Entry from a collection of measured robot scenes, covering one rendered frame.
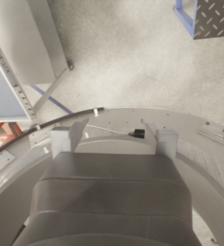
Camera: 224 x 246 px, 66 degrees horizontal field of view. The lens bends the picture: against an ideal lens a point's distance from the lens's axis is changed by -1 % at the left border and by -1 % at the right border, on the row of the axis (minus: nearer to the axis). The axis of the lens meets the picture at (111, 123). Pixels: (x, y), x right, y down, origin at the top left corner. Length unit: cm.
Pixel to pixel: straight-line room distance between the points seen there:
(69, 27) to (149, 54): 59
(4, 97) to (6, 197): 45
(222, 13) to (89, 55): 93
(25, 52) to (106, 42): 53
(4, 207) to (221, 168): 79
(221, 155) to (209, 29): 44
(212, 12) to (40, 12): 94
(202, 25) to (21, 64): 102
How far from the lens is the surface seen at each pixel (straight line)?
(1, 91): 94
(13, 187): 79
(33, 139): 96
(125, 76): 141
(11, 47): 126
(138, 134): 77
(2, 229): 85
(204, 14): 70
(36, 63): 122
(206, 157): 74
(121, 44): 132
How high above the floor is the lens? 126
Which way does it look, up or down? 48 degrees down
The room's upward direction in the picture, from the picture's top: 167 degrees counter-clockwise
